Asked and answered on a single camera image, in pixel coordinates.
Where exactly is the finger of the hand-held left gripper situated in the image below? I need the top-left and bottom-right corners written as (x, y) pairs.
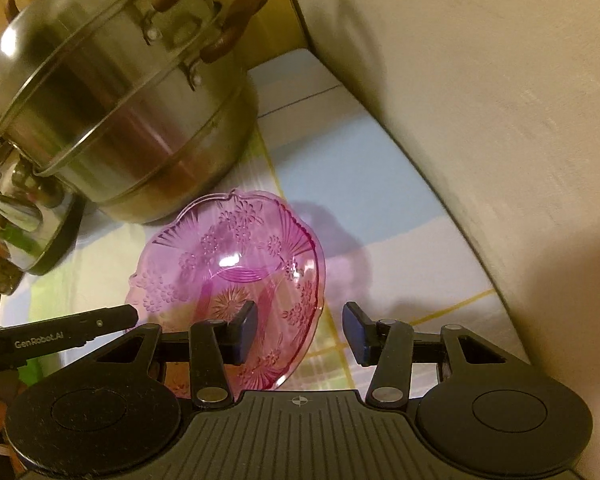
top-left (0, 303), bottom-right (140, 361)

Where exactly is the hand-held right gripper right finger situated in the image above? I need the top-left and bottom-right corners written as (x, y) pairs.
top-left (342, 301), bottom-right (523, 407)

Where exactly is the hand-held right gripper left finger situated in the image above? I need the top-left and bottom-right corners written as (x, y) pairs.
top-left (96, 301), bottom-right (259, 406)

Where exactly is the pink glass bowl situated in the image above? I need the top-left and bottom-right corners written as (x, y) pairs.
top-left (129, 188), bottom-right (326, 391)

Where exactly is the orange bowl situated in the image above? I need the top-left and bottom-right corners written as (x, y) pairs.
top-left (149, 360), bottom-right (192, 401)

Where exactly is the stainless steel kettle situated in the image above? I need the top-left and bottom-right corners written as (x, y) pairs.
top-left (0, 142), bottom-right (87, 277)

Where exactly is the checkered tablecloth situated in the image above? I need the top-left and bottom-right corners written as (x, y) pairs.
top-left (0, 45), bottom-right (531, 397)

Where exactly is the stainless steel steamer pot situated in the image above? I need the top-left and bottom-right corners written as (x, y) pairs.
top-left (0, 0), bottom-right (273, 224)

